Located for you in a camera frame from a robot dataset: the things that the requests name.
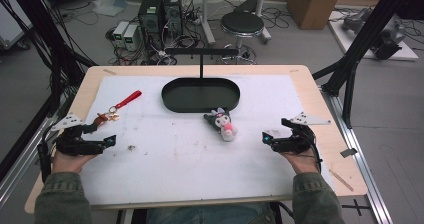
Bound aluminium rail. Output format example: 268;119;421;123
0;93;69;209
319;83;395;224

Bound black round stool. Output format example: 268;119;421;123
220;11;266;66

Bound white table mat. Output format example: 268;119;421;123
79;74;334;206

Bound grey robot device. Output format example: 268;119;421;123
341;6;407;61

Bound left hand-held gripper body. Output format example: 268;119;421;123
51;113;107;157

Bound white floor board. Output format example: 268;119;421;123
327;10;420;62

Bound black metal frame post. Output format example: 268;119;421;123
312;0;424;130
5;0;99;118

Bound red strap keychain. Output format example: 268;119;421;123
93;89;143;127

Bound person's left hand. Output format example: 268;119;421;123
51;151;98;175

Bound black pink plush toy keychain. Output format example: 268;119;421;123
203;107;239;143

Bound left hand-held gripper cable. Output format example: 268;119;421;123
36;126;56;185

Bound grey desk leg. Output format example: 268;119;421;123
199;0;217;46
255;0;272;46

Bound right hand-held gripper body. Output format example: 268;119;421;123
270;111;332;154

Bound brown cardboard box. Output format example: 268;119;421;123
286;0;348;31

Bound hand-held gripper cable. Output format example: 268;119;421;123
36;126;56;185
308;127;324;174

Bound clear plastic bag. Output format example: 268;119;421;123
91;0;129;17

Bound person's right hand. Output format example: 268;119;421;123
281;150;320;176

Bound black hanger stand oval tray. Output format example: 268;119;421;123
160;47;241;114

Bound white power supply box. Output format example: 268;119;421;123
122;24;141;52
112;20;130;49

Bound person's legs in jeans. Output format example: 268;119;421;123
145;201;277;224

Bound right hand-held gripper cable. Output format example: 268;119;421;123
308;127;324;174

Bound black computer tower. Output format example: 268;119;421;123
137;0;165;51
162;0;184;37

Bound grey tape piece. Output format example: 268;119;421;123
340;147;359;159

